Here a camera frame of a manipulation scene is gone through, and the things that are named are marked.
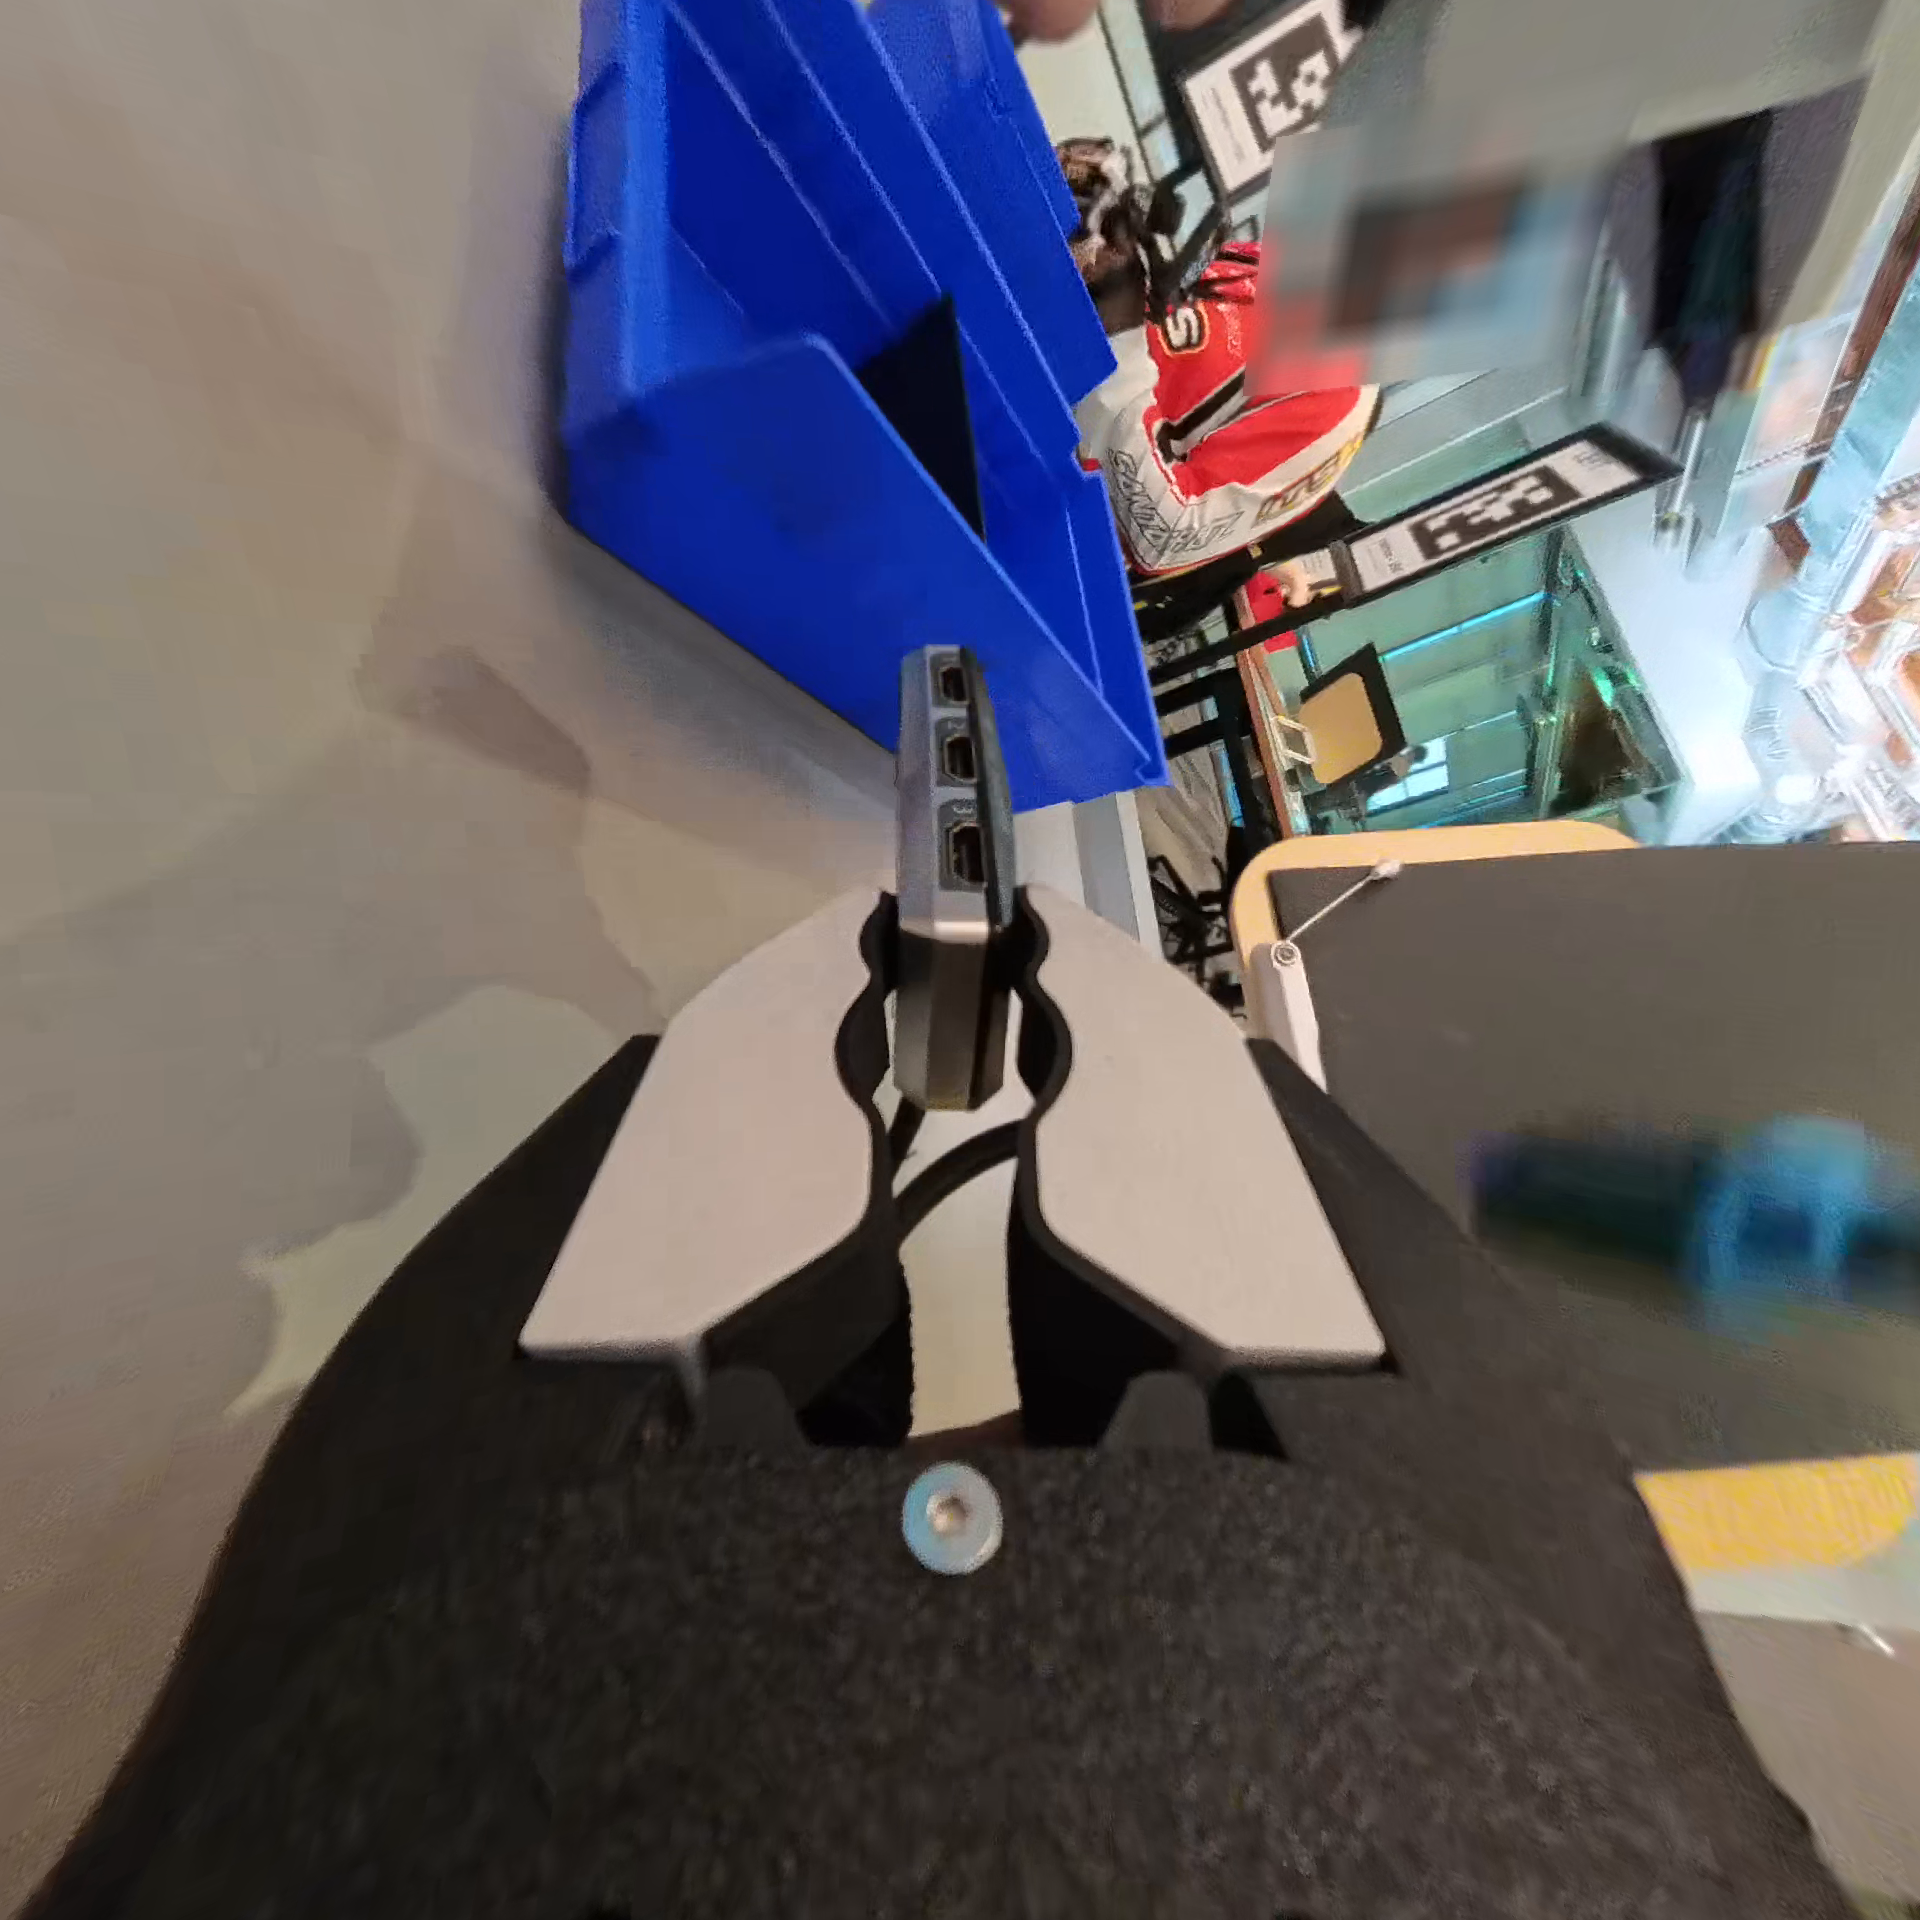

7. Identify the black bin divider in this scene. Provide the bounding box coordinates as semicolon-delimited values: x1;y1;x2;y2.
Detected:
859;295;991;541

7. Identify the black white marker sign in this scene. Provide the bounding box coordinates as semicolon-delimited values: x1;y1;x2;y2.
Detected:
1175;0;1361;201
1332;422;1684;607

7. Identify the yellow plastic bin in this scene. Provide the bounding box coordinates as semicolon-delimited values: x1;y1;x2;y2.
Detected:
1632;1450;1920;1578

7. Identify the black board with wooden rim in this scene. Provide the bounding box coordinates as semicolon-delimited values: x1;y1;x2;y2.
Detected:
1231;821;1920;1479

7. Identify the black braided green-tipped cable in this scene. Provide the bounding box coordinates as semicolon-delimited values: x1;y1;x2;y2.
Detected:
1468;1113;1920;1339

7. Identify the glass display cabinet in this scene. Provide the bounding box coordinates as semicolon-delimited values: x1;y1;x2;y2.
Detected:
1289;533;1690;841

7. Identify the blue plastic bin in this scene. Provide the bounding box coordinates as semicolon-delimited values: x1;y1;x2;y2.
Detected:
560;0;1175;792

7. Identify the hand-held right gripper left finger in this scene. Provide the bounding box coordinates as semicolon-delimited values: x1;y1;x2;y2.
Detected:
518;885;911;1449

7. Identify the grey metal port hub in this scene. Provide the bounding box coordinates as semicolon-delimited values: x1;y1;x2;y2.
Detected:
891;643;1022;1115

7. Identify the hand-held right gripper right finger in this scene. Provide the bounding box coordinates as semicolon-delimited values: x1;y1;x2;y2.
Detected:
1009;885;1391;1454

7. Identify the red white sports jersey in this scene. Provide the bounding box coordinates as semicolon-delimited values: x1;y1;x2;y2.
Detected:
1055;135;1385;578

